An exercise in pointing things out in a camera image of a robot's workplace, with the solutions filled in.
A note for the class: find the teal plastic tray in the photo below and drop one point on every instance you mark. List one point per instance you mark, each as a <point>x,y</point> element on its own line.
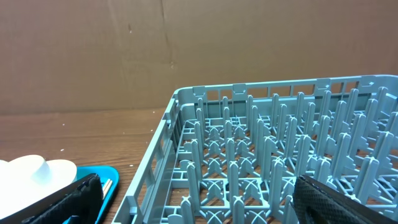
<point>109,178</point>

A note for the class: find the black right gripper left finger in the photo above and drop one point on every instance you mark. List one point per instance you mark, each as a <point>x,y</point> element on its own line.
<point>79,202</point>

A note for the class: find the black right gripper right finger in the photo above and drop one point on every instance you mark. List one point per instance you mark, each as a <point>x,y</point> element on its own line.
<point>316,203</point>

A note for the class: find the grey plastic dish rack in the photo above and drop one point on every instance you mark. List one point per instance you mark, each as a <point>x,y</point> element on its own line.
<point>233,152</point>

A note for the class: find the white plastic cup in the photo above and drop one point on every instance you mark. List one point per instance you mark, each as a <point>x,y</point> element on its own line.
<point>32,168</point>

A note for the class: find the light green bowl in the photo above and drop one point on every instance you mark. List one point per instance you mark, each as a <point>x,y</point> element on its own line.
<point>18,194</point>

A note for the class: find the wooden chopstick right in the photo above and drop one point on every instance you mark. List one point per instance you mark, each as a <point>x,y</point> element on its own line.
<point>109,186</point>

